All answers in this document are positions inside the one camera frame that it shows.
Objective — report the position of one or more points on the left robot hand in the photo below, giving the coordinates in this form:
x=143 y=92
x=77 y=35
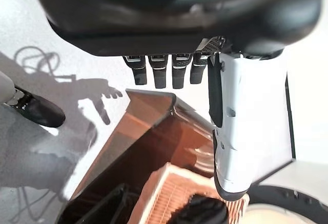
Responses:
x=179 y=16

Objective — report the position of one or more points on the black baseboard strip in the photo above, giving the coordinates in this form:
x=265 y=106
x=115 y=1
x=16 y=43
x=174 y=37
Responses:
x=290 y=119

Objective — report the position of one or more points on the left silver robot leg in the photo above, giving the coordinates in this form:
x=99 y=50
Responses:
x=43 y=111

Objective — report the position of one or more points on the large wicker laundry basket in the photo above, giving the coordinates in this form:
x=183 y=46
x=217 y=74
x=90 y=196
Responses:
x=166 y=195

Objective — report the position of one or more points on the folded black garment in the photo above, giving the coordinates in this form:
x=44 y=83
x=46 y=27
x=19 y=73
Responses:
x=202 y=211

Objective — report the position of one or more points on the round glass washer door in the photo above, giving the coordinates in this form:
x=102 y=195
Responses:
x=282 y=208

